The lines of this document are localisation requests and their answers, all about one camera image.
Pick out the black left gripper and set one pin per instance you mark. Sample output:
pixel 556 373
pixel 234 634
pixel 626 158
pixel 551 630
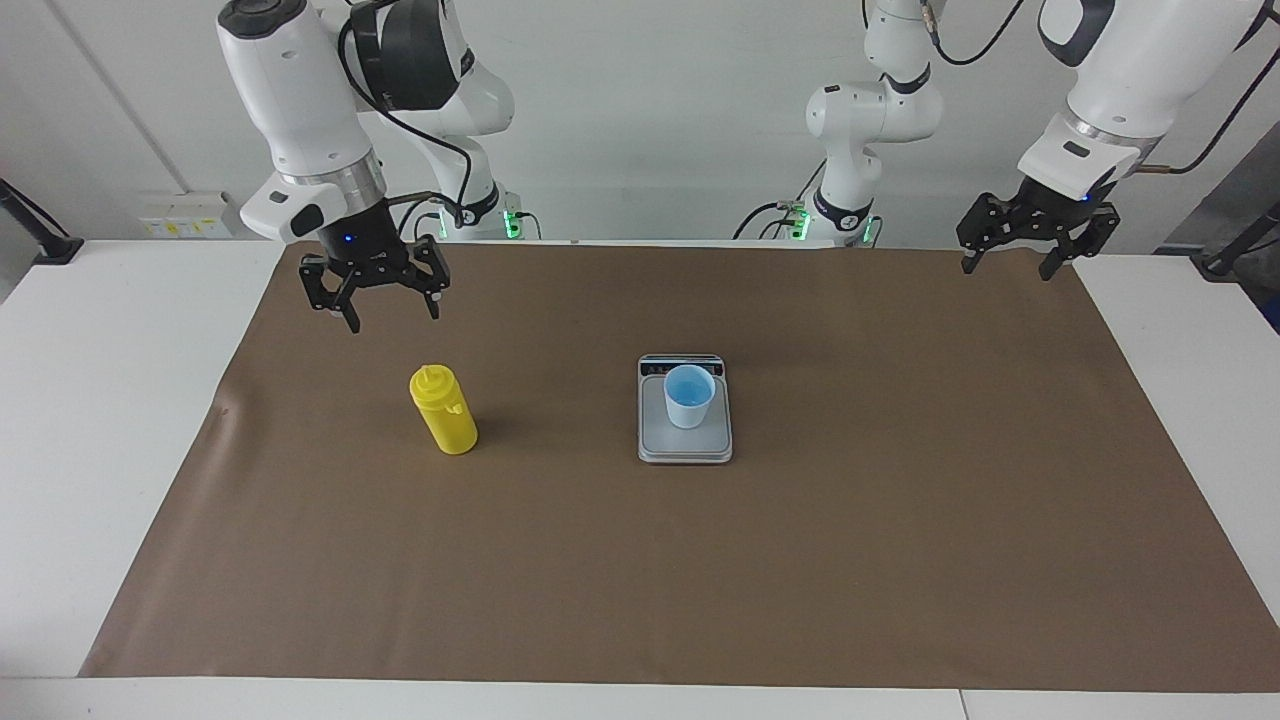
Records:
pixel 1048 210

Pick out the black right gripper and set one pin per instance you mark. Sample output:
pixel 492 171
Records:
pixel 358 245

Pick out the yellow squeeze bottle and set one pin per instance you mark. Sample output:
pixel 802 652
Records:
pixel 450 425

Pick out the light blue plastic cup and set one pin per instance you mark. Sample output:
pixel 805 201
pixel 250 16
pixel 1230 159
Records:
pixel 688 410

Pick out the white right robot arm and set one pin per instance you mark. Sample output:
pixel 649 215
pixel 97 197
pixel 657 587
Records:
pixel 290 90

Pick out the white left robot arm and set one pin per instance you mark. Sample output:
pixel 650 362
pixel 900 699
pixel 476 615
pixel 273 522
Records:
pixel 1130 70

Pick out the silver digital kitchen scale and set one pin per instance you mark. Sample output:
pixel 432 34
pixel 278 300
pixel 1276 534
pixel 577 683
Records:
pixel 685 445

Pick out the dark grey panel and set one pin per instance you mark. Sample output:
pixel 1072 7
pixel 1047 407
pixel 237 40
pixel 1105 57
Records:
pixel 1240 190

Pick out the brown paper mat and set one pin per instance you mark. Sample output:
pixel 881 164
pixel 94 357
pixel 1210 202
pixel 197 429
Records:
pixel 700 560

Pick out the black clamp mount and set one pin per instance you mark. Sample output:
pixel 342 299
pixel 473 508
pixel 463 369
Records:
pixel 1225 258
pixel 55 247

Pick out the white wall socket box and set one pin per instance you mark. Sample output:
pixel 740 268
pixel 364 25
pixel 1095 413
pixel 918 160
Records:
pixel 190 215

